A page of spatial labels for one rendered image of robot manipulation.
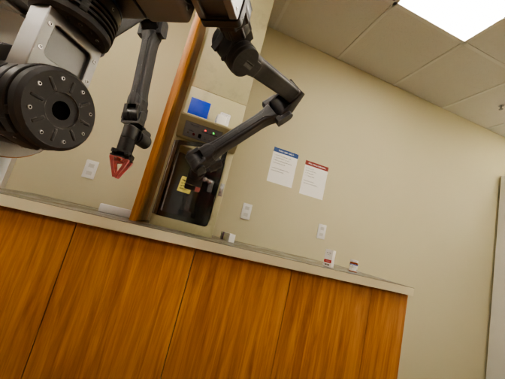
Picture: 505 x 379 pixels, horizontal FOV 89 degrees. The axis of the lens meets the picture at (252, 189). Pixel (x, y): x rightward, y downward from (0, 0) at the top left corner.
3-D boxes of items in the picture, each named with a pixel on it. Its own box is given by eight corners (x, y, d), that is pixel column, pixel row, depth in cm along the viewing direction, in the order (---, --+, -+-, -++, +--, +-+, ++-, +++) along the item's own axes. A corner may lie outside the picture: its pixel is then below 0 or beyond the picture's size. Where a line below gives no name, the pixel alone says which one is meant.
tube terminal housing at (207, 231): (152, 222, 152) (188, 104, 165) (206, 234, 160) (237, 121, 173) (148, 223, 128) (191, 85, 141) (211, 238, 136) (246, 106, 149)
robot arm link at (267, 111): (276, 91, 98) (293, 110, 95) (276, 100, 104) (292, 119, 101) (179, 152, 96) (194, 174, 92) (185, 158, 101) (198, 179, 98)
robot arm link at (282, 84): (295, 79, 99) (312, 97, 96) (271, 106, 105) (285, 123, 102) (225, 15, 61) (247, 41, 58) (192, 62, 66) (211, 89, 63)
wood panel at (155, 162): (141, 219, 164) (201, 30, 188) (146, 219, 165) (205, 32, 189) (128, 219, 118) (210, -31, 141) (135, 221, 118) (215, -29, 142)
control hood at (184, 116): (175, 135, 136) (180, 118, 138) (234, 154, 144) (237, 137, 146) (175, 128, 125) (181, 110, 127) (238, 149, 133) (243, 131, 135)
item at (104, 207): (98, 210, 140) (101, 202, 140) (130, 216, 147) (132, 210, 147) (98, 210, 129) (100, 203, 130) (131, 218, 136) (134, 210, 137)
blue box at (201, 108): (185, 119, 138) (190, 104, 139) (204, 125, 140) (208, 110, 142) (186, 112, 128) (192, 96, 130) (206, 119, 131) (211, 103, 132)
